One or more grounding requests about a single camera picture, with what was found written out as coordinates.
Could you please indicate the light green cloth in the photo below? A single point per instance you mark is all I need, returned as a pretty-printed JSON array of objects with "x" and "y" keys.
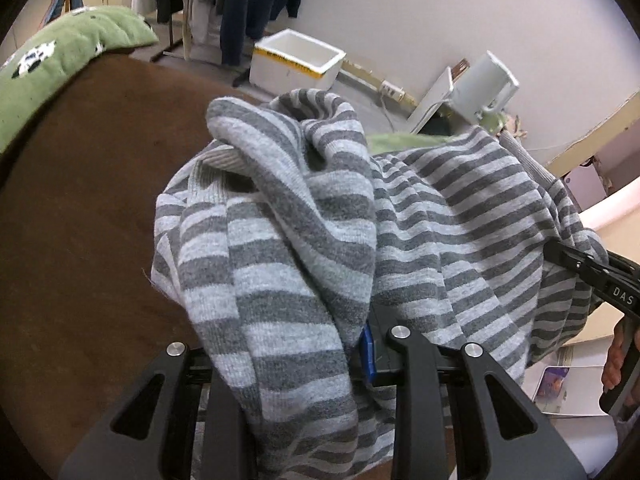
[{"x": 395, "y": 141}]

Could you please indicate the white power strip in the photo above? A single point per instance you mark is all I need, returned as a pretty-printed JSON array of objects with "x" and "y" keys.
[{"x": 392, "y": 91}]

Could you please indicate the white printed box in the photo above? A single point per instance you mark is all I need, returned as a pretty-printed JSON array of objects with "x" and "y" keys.
[{"x": 575, "y": 390}]

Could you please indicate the green panda-print blanket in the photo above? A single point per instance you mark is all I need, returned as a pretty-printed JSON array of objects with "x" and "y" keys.
[{"x": 75, "y": 45}]

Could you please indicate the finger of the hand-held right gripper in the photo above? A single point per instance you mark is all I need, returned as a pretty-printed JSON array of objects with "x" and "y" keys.
[{"x": 570, "y": 256}]

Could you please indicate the black clothes rack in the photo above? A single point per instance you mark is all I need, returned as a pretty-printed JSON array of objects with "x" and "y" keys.
[{"x": 172, "y": 35}]

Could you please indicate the grey striped hoodie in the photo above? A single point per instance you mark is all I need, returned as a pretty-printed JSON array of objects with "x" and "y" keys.
[{"x": 300, "y": 235}]

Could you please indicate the white plastic appliance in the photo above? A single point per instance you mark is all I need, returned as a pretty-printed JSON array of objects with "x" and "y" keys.
[{"x": 485, "y": 85}]

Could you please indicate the white leaning board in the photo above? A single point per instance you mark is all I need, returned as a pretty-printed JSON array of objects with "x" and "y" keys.
[{"x": 430, "y": 105}]

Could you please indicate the person's right hand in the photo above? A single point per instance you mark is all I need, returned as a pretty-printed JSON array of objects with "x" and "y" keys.
[{"x": 614, "y": 360}]

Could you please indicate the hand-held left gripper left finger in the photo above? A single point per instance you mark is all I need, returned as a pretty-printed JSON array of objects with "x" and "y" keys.
[{"x": 150, "y": 435}]

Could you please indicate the white foam box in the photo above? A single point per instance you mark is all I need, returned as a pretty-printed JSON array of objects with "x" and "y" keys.
[{"x": 280, "y": 67}]

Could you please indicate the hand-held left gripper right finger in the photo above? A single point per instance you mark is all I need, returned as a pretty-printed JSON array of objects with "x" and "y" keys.
[{"x": 368, "y": 360}]

